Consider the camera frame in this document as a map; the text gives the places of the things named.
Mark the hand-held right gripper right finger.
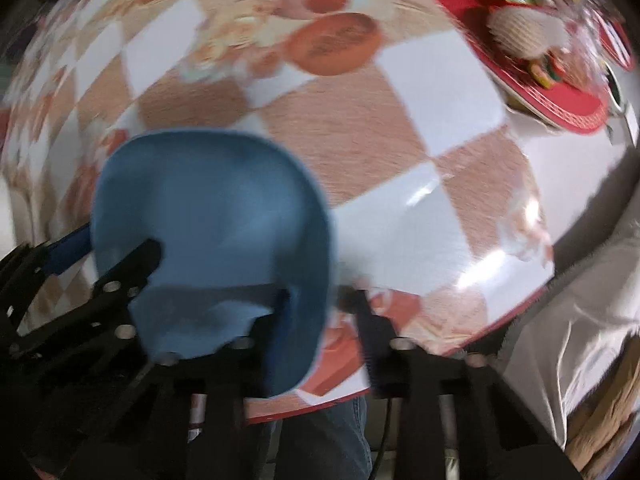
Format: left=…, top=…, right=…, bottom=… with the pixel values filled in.
left=342, top=287, right=583, bottom=480

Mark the red snack tray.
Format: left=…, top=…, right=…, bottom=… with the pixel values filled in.
left=412, top=0, right=610, bottom=135

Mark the blue square plate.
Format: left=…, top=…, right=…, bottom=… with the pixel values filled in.
left=90, top=129, right=335, bottom=400

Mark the white fluffy blanket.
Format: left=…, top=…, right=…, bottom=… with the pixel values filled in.
left=500, top=195, right=640, bottom=453

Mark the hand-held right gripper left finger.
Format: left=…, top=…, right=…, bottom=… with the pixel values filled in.
left=65, top=287, right=301, bottom=480

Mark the checkered printed tablecloth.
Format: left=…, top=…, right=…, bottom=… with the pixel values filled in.
left=0, top=0, right=556, bottom=421

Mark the white foam fruit net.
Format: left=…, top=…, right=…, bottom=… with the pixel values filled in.
left=487, top=6, right=551, bottom=58

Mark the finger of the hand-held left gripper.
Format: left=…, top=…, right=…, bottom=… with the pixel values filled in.
left=0, top=225, right=97, bottom=311
left=10, top=237, right=166, bottom=361

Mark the person's jeans leg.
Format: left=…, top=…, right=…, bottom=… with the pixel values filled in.
left=267, top=395, right=373, bottom=480

